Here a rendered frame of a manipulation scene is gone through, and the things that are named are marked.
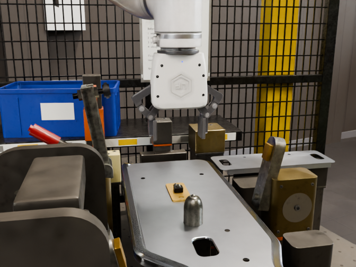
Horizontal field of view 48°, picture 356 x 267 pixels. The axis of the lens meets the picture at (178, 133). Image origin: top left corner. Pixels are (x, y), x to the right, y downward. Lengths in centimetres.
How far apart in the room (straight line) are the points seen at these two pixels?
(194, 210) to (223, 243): 7
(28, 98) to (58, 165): 72
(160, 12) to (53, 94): 48
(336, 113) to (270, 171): 421
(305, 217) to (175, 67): 37
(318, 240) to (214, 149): 44
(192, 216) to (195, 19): 33
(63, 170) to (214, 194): 46
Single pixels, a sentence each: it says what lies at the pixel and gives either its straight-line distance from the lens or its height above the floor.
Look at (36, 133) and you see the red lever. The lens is 73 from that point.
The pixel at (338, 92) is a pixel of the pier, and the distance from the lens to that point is 490.
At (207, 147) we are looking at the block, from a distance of 102.
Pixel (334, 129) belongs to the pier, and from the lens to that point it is 498.
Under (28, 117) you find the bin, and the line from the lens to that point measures 112.
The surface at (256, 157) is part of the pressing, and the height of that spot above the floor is 100.
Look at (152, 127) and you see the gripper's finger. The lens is 73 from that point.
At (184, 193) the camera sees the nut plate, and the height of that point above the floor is 100.
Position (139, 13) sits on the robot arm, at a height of 134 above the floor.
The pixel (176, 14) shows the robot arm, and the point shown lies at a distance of 68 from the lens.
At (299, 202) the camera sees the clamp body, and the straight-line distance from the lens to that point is 78.
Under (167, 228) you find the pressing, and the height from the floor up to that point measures 100.
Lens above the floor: 131
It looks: 15 degrees down
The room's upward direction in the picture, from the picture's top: straight up
